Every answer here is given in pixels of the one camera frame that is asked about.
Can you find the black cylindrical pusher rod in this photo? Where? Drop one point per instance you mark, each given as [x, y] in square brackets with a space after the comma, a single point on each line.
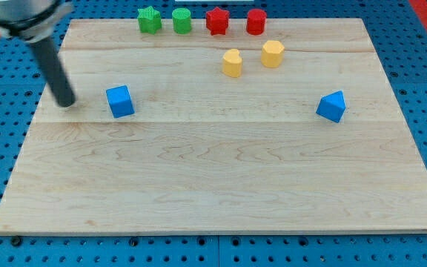
[48, 60]

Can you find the blue cube block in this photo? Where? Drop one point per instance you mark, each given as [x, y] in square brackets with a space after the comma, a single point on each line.
[119, 101]

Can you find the light wooden board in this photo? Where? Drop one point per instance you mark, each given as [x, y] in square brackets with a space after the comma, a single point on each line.
[208, 154]

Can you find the green star block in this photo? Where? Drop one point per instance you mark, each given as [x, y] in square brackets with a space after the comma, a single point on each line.
[149, 20]

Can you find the green cylinder block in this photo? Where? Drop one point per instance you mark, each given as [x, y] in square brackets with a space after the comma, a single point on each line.
[181, 20]

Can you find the red star block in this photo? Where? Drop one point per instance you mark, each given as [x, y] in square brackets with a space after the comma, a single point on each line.
[217, 21]

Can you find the yellow heart block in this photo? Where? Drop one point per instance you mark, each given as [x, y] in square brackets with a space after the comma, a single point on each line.
[232, 63]

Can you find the red cylinder block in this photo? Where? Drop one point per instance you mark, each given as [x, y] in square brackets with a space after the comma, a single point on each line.
[256, 19]

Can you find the yellow hexagon block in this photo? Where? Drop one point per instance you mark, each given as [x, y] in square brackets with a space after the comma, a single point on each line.
[272, 53]

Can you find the blue pentagon prism block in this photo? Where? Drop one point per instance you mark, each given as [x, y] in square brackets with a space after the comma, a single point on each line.
[332, 106]

